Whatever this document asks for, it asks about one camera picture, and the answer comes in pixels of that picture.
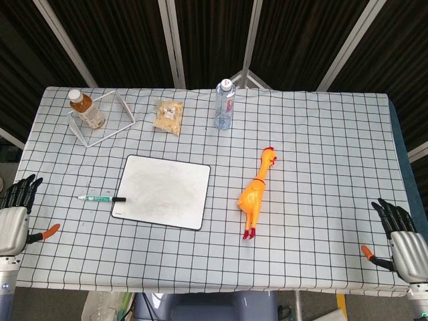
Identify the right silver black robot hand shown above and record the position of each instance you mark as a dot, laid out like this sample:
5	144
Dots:
409	250

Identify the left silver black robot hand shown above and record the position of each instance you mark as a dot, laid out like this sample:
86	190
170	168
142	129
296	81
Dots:
13	224

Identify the green whiteboard marker black cap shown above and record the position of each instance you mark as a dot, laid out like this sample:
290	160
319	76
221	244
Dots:
98	199

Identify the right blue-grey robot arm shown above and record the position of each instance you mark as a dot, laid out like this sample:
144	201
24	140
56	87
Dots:
419	301

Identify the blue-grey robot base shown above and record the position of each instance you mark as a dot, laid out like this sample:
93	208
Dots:
207	306

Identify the white whiteboard black rim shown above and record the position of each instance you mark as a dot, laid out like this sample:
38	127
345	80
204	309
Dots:
167	190

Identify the white paper sheet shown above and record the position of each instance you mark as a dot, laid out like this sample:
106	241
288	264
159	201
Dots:
336	316

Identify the clear plastic bag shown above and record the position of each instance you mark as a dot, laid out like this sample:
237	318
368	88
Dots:
100	306

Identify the white black-checked tablecloth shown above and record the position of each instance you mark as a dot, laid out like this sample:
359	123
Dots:
317	167

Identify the amber tea bottle white cap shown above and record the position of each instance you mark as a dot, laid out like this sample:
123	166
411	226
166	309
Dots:
88	112

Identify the dark folding screen panel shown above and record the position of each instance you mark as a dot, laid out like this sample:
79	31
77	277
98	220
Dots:
214	33
301	40
20	67
117	40
401	50

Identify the orange rubber chicken toy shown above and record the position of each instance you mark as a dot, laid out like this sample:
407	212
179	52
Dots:
254	197

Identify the clear bag of beige snacks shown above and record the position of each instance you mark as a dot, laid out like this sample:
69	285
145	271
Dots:
168	117

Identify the clear water bottle white cap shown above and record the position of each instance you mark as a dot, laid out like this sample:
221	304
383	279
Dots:
225	107

